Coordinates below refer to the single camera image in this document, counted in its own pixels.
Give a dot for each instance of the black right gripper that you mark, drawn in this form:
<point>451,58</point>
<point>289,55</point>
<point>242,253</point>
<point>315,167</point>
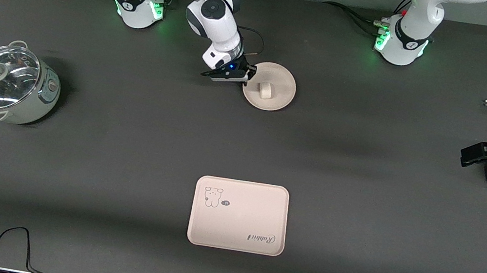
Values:
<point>241,68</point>

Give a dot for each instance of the white steamed bun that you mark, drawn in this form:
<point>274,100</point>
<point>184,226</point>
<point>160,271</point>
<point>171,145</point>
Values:
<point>265,90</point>

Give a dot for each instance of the round cream plate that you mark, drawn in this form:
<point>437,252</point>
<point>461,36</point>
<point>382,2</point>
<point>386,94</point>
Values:
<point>282,83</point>

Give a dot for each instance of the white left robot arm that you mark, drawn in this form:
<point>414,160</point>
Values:
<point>414,17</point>

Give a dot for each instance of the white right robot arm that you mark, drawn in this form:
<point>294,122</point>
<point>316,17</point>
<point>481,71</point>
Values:
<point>216,16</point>

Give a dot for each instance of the cream tray with rabbit print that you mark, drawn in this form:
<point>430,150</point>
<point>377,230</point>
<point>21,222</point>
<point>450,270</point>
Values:
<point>238,224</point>

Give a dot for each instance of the pale electric cooking pot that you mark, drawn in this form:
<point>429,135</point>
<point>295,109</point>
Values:
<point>39,102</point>

